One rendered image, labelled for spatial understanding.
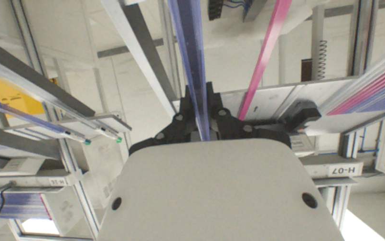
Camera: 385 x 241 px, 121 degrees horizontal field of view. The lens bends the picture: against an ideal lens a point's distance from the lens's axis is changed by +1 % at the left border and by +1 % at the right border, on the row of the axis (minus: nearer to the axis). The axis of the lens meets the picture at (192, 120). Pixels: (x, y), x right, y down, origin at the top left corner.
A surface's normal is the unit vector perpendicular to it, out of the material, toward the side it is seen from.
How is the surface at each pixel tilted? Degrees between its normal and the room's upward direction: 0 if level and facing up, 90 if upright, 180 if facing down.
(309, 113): 133
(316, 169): 90
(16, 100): 90
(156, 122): 90
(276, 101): 43
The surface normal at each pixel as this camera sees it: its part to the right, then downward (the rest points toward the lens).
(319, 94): 0.02, 0.85
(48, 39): 0.99, -0.10
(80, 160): -0.10, 0.20
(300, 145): -0.16, -0.51
